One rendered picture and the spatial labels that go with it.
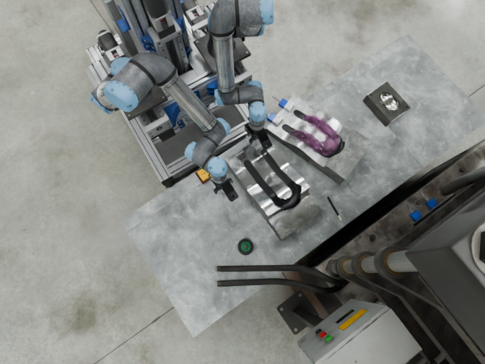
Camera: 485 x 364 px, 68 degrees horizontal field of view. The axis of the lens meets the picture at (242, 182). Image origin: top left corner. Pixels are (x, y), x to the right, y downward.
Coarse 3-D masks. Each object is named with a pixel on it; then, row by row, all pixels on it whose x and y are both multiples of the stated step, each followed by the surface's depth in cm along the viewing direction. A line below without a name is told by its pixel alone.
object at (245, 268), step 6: (216, 270) 178; (222, 270) 178; (228, 270) 177; (234, 270) 176; (240, 270) 176; (246, 270) 175; (252, 270) 174; (258, 270) 174; (264, 270) 173; (270, 270) 172; (276, 270) 172; (282, 270) 171; (288, 270) 171
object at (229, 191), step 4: (228, 180) 160; (220, 184) 159; (224, 184) 160; (228, 184) 160; (224, 188) 160; (228, 188) 161; (232, 188) 161; (224, 192) 161; (228, 192) 161; (232, 192) 162; (236, 192) 162; (228, 196) 161; (232, 196) 161; (236, 196) 162; (232, 200) 162
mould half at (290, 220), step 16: (272, 144) 189; (240, 160) 187; (256, 160) 187; (240, 176) 185; (272, 176) 185; (256, 192) 182; (288, 192) 178; (304, 192) 180; (272, 208) 176; (304, 208) 183; (320, 208) 183; (272, 224) 181; (288, 224) 181
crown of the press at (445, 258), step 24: (456, 216) 83; (480, 216) 70; (432, 240) 77; (456, 240) 66; (480, 240) 65; (432, 264) 75; (456, 264) 67; (480, 264) 64; (432, 288) 81; (456, 288) 72; (480, 288) 64; (456, 312) 78; (480, 312) 69; (480, 336) 75
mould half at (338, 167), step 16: (304, 112) 197; (320, 112) 194; (272, 128) 195; (304, 128) 192; (336, 128) 193; (288, 144) 194; (304, 144) 188; (352, 144) 187; (368, 144) 187; (320, 160) 188; (336, 160) 184; (352, 160) 184; (336, 176) 186
